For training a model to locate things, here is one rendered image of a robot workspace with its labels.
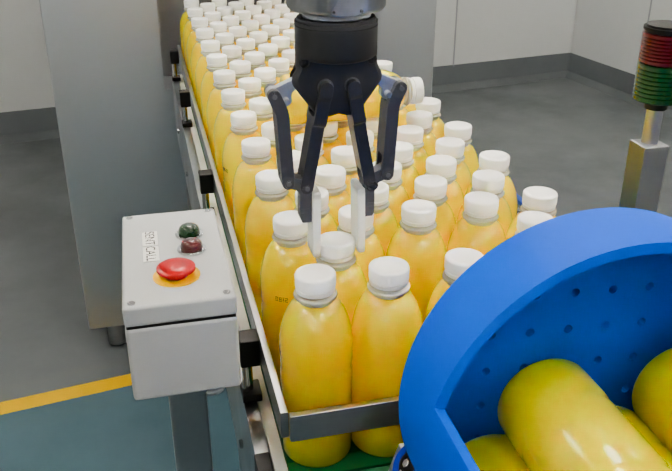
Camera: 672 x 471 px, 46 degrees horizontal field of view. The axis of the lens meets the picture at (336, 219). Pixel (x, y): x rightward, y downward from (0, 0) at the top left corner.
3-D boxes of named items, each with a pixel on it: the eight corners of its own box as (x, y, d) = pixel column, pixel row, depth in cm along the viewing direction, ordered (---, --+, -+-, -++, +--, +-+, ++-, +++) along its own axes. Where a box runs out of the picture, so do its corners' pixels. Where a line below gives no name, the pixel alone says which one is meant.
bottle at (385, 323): (392, 468, 80) (399, 308, 72) (336, 439, 84) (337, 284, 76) (429, 431, 85) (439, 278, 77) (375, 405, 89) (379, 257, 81)
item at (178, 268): (157, 287, 73) (156, 275, 72) (156, 268, 76) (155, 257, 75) (197, 282, 74) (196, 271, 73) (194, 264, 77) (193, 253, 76)
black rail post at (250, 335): (243, 404, 89) (239, 344, 86) (239, 388, 92) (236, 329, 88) (262, 401, 90) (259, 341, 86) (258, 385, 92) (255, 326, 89)
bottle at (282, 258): (277, 352, 98) (272, 215, 90) (332, 362, 96) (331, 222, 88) (255, 386, 92) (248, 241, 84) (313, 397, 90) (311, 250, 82)
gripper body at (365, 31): (297, 22, 67) (299, 128, 71) (394, 18, 69) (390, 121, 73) (281, 6, 73) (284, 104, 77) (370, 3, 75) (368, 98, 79)
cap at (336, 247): (359, 262, 80) (359, 246, 79) (321, 266, 79) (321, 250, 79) (349, 245, 84) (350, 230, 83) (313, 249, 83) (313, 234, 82)
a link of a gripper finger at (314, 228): (321, 192, 76) (313, 193, 76) (320, 257, 79) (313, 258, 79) (314, 181, 79) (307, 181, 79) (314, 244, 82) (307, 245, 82)
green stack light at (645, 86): (649, 107, 103) (656, 70, 101) (622, 94, 108) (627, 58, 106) (693, 104, 104) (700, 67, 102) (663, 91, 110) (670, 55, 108)
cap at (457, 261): (436, 276, 78) (437, 260, 77) (454, 261, 80) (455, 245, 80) (473, 287, 76) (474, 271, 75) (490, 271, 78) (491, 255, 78)
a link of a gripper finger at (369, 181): (334, 72, 75) (348, 68, 76) (357, 178, 81) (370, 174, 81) (344, 83, 72) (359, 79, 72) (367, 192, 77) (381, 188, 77)
